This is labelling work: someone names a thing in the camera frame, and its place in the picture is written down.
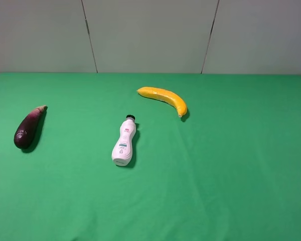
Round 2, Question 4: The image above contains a purple eggplant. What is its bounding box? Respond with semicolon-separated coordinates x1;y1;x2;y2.
14;105;48;150

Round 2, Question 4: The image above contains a yellow banana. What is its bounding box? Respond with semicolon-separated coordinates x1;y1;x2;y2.
137;86;188;117

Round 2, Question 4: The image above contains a white plastic bottle black cap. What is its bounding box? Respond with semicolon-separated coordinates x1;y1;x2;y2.
111;114;136;166

